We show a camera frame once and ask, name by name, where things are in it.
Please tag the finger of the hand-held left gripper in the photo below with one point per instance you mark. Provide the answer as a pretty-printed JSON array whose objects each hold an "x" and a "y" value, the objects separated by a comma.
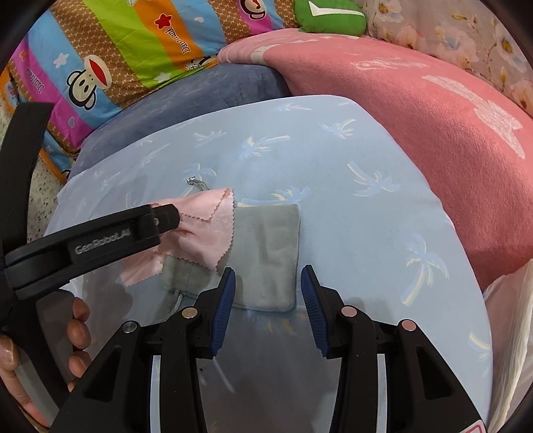
[{"x": 162, "y": 222}]

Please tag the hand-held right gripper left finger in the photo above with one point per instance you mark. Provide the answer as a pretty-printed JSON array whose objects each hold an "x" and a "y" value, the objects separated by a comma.
[{"x": 222, "y": 308}]

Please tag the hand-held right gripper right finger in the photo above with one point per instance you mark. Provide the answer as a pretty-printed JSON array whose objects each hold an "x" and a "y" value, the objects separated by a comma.
[{"x": 312, "y": 308}]

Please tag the pink zigzag-edged cloth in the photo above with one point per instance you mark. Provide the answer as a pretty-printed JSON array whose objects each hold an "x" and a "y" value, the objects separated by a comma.
[{"x": 204, "y": 233}]

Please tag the grey-green cloth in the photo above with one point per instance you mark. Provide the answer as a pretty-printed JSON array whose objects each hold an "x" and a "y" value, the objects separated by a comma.
[{"x": 266, "y": 250}]

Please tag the person's left hand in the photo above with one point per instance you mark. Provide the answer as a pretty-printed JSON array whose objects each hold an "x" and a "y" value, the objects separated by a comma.
[{"x": 81, "y": 333}]

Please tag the light blue palm print sheet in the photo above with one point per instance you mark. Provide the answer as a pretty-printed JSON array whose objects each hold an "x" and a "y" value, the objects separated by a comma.
[{"x": 354, "y": 229}]

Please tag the blue-grey cushion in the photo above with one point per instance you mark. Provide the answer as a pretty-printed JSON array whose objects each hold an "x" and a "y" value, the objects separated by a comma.
[{"x": 187, "y": 95}]

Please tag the colourful monkey print quilt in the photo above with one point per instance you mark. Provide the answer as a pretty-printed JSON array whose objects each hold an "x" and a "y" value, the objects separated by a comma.
[{"x": 104, "y": 41}]

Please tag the pink blanket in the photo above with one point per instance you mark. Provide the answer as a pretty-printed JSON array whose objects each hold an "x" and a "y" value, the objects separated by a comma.
[{"x": 416, "y": 145}]

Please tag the white plastic bag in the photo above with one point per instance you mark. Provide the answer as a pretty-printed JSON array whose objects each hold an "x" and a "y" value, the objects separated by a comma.
[{"x": 512, "y": 333}]

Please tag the green plush toy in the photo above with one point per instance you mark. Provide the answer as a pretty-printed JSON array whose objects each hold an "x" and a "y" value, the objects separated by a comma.
[{"x": 329, "y": 18}]

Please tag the floral bed sheet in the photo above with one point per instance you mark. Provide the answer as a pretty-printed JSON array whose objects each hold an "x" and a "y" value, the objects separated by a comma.
[{"x": 449, "y": 37}]

